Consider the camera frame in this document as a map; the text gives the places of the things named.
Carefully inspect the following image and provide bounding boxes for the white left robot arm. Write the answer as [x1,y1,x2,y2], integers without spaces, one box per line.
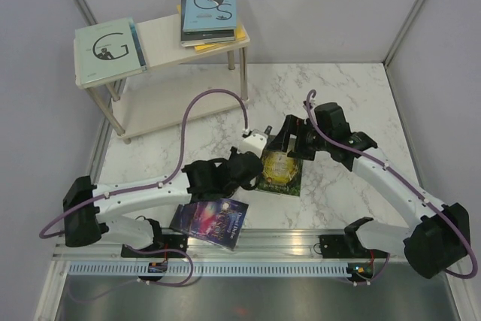
[63,148,263,257]

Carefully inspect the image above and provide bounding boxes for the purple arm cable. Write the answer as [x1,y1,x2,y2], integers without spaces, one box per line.
[39,89,251,288]
[304,89,471,279]

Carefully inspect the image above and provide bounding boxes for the purple nebula cover book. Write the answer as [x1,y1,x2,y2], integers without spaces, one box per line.
[170,198,249,250]

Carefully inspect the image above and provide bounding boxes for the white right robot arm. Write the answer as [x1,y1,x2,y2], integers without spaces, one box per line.
[266,102,478,279]

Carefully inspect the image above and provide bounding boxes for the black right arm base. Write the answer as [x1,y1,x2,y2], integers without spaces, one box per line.
[313,234,388,259]

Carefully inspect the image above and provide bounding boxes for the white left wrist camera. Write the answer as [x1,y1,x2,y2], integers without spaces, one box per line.
[237,126,272,158]

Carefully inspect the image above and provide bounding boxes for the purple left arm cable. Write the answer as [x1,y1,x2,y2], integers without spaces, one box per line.
[39,89,251,288]

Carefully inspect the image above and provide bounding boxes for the white slotted cable duct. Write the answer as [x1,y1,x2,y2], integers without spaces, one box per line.
[68,261,351,277]

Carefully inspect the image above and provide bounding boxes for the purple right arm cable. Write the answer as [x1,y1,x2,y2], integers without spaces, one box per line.
[304,89,471,279]

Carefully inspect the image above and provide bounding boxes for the green forest Alice book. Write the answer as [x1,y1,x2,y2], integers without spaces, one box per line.
[257,142,303,197]

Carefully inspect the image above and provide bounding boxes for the light blue Hemingway book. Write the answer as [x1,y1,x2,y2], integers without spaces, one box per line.
[183,0,237,32]

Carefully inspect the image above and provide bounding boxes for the pale green file folder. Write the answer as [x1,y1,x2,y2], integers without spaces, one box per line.
[74,17,143,89]

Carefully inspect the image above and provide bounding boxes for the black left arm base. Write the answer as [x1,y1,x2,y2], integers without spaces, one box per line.
[120,234,189,260]

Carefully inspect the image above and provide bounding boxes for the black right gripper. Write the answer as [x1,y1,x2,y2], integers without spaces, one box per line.
[267,114,331,161]

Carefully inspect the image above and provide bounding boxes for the yellow book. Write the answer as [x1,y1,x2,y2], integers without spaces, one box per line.
[192,22,247,53]

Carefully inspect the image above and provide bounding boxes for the dark blue Wuthering Heights book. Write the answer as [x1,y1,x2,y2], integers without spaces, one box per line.
[177,0,235,47]

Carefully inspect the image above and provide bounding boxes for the aluminium rail frame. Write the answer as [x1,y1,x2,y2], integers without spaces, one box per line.
[52,219,464,262]

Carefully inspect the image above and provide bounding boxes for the white two-tier shelf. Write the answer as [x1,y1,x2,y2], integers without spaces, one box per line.
[74,14,250,144]

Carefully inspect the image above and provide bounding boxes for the teal ocean cover book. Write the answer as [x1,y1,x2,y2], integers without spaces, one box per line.
[129,17,147,71]

